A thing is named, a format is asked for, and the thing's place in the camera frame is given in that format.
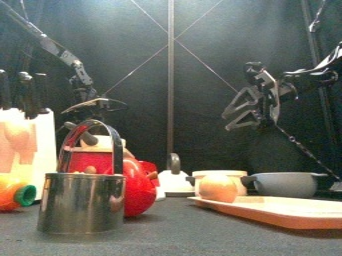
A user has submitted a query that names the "red pot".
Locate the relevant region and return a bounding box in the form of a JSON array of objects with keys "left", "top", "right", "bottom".
[{"left": 122, "top": 157, "right": 162, "bottom": 219}]

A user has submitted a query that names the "black perforated diagonal strut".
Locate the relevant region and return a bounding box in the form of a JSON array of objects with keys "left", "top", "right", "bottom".
[{"left": 274, "top": 123, "right": 342, "bottom": 183}]

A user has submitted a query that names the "tan toy egg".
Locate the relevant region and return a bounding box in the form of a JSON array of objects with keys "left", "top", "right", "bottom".
[{"left": 198, "top": 173, "right": 239, "bottom": 204}]

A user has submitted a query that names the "thin diagonal brace wire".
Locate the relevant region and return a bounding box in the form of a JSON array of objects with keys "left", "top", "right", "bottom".
[
  {"left": 127, "top": 0, "right": 241, "bottom": 94},
  {"left": 103, "top": 0, "right": 226, "bottom": 97}
]

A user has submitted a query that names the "black knife handle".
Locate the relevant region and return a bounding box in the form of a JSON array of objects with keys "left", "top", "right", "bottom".
[
  {"left": 35, "top": 72, "right": 51, "bottom": 115},
  {"left": 16, "top": 71, "right": 40, "bottom": 120},
  {"left": 0, "top": 68, "right": 14, "bottom": 111}
]

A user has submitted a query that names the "wooden tray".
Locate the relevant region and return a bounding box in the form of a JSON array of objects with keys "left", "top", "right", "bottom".
[{"left": 186, "top": 195, "right": 342, "bottom": 231}]

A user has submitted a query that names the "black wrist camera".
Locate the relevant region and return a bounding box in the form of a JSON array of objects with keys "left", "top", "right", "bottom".
[{"left": 243, "top": 61, "right": 270, "bottom": 86}]

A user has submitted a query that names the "grey vertical frame pole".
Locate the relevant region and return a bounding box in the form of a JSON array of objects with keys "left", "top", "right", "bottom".
[{"left": 166, "top": 0, "right": 177, "bottom": 156}]

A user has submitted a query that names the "white knife block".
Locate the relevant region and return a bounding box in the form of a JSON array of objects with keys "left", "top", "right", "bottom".
[{"left": 0, "top": 107, "right": 59, "bottom": 202}]

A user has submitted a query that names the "black frame post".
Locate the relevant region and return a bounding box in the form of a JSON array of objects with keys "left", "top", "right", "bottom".
[{"left": 299, "top": 0, "right": 340, "bottom": 176}]

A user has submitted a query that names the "steel pot with arched handle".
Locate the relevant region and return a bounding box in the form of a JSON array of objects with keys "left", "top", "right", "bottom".
[{"left": 36, "top": 118, "right": 128, "bottom": 234}]

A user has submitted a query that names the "orange and green toy carrot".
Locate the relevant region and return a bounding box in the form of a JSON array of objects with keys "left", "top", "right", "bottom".
[{"left": 0, "top": 175, "right": 39, "bottom": 213}]

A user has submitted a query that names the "grey toy pot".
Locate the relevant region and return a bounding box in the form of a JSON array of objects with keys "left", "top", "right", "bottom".
[{"left": 239, "top": 171, "right": 330, "bottom": 200}]

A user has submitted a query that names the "black cable loop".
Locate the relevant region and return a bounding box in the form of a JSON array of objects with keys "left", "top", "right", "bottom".
[{"left": 104, "top": 98, "right": 130, "bottom": 114}]

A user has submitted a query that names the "cream toy pot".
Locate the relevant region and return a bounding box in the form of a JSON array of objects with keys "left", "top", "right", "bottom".
[{"left": 185, "top": 169, "right": 249, "bottom": 197}]

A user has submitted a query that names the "white toy with grey handle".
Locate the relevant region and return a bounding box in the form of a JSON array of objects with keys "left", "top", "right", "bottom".
[{"left": 157, "top": 152, "right": 197, "bottom": 198}]

